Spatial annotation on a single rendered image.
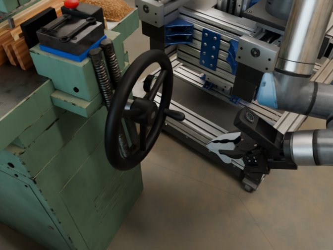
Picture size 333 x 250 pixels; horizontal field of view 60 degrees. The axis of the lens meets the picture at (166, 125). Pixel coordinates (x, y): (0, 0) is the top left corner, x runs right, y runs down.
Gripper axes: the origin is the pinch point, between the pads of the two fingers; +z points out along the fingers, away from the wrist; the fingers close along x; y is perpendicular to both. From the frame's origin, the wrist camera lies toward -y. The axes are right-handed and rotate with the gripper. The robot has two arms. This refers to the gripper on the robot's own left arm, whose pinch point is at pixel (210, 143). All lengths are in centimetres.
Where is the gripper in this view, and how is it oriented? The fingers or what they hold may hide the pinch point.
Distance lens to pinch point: 74.8
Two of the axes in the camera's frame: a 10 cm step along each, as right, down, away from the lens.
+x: 4.4, -6.6, 6.1
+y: 4.5, 7.5, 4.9
